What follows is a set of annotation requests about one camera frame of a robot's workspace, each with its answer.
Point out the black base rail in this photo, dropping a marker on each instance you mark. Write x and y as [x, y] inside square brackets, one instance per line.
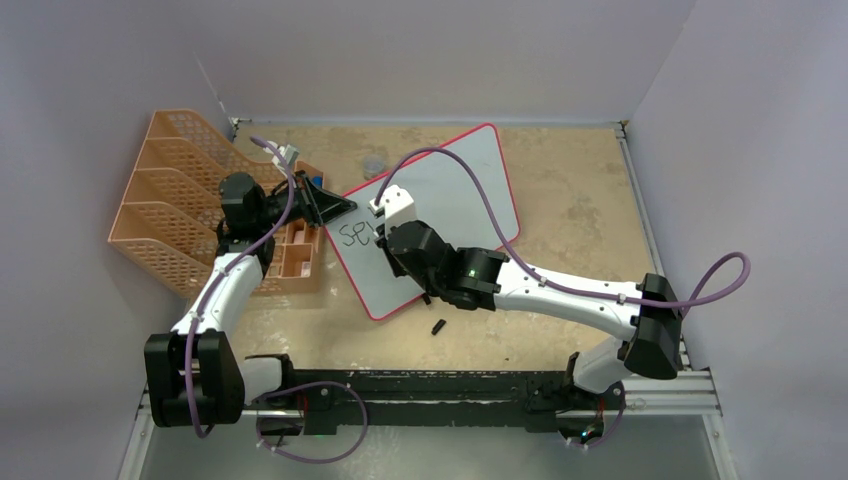
[535, 401]

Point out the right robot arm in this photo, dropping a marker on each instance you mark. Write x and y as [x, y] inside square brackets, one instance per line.
[642, 325]

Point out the black marker cap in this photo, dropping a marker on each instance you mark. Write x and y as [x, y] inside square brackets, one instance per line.
[438, 326]

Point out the clear jar of clips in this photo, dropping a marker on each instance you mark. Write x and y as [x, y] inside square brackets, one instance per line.
[373, 165]

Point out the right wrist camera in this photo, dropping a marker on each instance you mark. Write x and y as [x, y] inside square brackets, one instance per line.
[394, 208]

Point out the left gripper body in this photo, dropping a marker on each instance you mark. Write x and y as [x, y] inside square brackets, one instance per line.
[303, 206]

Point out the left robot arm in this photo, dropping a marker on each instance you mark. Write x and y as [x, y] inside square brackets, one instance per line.
[193, 377]

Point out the orange plastic file organizer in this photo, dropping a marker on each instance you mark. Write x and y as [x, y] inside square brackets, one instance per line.
[167, 219]

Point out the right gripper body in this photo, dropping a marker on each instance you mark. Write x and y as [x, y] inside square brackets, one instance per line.
[381, 241]

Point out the red-framed whiteboard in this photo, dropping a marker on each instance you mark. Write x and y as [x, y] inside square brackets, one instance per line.
[445, 198]

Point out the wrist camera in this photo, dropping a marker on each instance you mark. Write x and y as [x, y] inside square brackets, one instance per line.
[287, 155]
[394, 208]

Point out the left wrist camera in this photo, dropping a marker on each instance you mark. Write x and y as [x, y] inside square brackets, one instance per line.
[287, 155]

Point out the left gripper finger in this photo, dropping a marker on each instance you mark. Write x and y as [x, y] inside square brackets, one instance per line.
[317, 194]
[328, 206]

